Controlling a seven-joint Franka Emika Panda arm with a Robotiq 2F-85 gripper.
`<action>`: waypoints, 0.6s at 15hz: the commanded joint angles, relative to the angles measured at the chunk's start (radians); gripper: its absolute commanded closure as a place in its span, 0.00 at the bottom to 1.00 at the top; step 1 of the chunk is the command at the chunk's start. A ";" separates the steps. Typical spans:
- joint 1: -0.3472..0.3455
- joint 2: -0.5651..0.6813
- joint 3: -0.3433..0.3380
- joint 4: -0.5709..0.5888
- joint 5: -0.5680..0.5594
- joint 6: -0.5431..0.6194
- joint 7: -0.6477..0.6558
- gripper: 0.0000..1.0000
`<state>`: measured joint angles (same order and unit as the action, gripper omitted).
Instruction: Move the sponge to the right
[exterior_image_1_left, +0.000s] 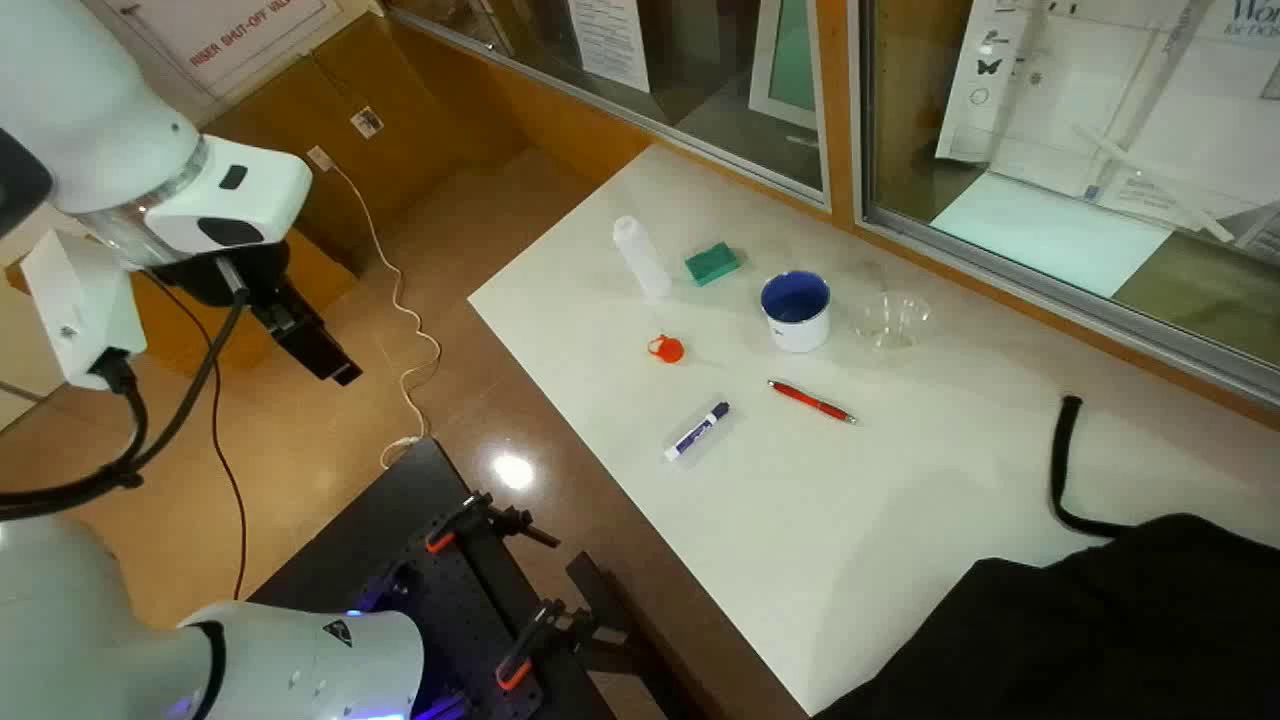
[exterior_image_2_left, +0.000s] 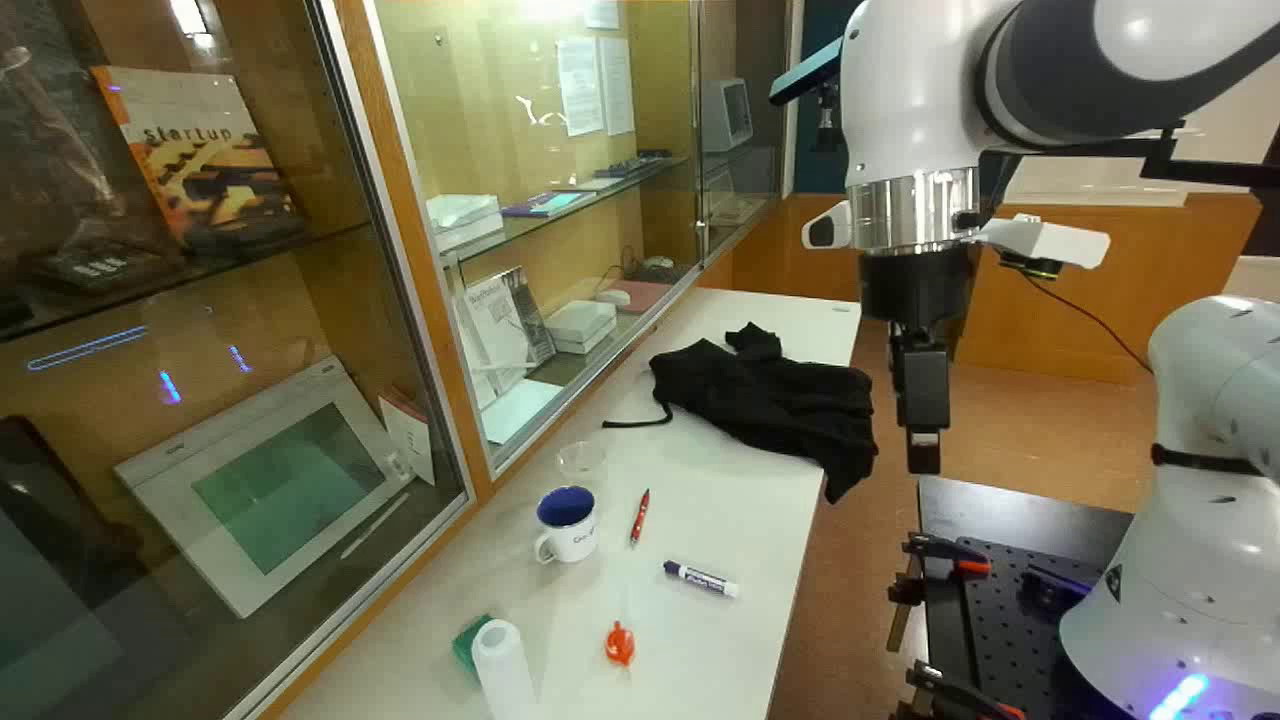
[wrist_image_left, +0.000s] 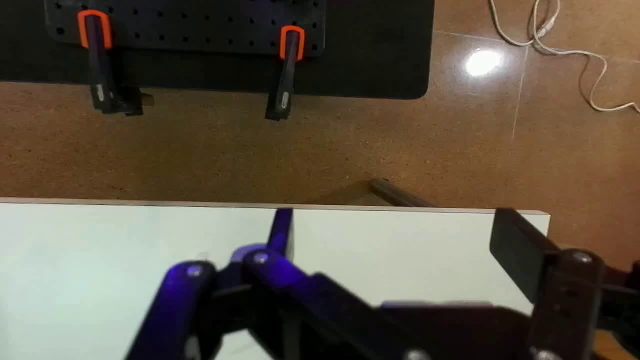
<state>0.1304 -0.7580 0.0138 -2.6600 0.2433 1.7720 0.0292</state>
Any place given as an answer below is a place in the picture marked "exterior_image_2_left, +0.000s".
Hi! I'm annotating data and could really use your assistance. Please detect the white paper sheet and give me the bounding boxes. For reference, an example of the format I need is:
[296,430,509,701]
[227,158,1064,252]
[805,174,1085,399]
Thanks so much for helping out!
[474,376,567,450]

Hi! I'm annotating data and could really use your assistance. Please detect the white box on shelf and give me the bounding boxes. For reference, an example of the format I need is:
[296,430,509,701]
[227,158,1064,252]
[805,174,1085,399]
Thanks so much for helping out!
[425,190,509,252]

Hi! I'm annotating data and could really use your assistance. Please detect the black camera on stand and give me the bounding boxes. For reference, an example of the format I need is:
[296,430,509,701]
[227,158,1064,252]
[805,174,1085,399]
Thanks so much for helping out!
[764,37,849,108]

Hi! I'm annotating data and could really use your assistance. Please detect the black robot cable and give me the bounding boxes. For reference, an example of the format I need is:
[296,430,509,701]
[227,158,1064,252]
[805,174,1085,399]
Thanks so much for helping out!
[996,252,1154,376]

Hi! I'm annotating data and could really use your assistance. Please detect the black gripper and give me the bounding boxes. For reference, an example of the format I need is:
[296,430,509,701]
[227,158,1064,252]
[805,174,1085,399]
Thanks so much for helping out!
[855,245,984,481]

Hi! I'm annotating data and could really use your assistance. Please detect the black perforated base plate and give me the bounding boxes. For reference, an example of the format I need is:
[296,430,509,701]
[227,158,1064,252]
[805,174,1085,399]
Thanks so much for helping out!
[914,474,1137,720]

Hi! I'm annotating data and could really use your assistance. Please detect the black orange clamp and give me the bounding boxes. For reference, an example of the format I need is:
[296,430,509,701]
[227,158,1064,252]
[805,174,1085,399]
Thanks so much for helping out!
[888,660,1033,720]
[884,528,1001,657]

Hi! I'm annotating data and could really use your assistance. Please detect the teal flat book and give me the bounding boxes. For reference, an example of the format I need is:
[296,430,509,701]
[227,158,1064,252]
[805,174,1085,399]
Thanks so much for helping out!
[502,183,600,224]

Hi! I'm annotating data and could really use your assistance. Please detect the white printed booklet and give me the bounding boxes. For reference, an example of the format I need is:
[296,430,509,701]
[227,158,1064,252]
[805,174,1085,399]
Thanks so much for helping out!
[457,262,561,405]

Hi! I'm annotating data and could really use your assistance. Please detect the small orange plastic clip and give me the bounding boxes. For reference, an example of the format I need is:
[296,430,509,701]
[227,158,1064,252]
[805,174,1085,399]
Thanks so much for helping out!
[600,618,638,669]

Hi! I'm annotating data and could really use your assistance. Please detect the white framed green picture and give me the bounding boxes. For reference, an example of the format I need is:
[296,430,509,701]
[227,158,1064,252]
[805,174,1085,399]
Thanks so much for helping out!
[112,357,421,618]

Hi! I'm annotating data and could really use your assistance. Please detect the white ribbed box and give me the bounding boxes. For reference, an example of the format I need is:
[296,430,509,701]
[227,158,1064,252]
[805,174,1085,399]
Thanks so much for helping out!
[543,294,620,358]

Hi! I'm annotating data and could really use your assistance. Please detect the green sponge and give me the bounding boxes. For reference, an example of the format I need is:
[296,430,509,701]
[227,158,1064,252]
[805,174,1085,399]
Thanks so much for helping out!
[448,610,500,684]

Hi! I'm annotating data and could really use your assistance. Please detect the white mug blue inside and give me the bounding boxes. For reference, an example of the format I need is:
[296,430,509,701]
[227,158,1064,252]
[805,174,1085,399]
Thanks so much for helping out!
[532,481,602,568]

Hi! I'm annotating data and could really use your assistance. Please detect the orange patterned book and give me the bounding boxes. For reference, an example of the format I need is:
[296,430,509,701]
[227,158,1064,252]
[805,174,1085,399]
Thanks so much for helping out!
[88,62,304,256]

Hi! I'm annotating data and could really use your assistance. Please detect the blue and white marker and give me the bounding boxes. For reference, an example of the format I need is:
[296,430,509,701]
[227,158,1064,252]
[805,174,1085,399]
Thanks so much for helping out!
[659,554,741,604]

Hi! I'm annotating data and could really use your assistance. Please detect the grey old monitor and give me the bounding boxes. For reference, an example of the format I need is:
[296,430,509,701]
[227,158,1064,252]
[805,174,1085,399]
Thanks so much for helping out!
[701,74,759,155]

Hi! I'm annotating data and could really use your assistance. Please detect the small white card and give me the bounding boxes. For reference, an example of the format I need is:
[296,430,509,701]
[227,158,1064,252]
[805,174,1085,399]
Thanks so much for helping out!
[375,389,441,488]

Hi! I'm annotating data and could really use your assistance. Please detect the white wall papers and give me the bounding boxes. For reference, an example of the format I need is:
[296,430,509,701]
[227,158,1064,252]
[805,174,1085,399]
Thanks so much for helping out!
[552,30,638,138]

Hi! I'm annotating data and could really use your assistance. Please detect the translucent white plastic cylinder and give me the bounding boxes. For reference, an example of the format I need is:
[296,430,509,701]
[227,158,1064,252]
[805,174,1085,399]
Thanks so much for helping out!
[469,617,543,720]

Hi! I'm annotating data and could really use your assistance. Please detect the black cloth bag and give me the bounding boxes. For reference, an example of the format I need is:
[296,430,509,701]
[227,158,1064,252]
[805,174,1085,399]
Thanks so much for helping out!
[600,320,884,506]

